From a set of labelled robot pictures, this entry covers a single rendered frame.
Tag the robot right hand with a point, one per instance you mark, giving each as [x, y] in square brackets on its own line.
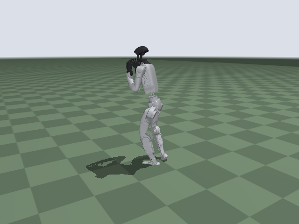
[136, 64]

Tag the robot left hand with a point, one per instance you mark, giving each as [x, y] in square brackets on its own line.
[129, 65]

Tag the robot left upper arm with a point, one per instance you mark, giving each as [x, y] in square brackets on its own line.
[140, 71]

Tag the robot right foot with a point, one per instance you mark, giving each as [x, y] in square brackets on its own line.
[164, 156]

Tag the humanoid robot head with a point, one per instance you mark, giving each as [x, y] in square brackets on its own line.
[141, 51]

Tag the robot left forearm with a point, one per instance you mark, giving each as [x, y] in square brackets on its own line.
[130, 81]

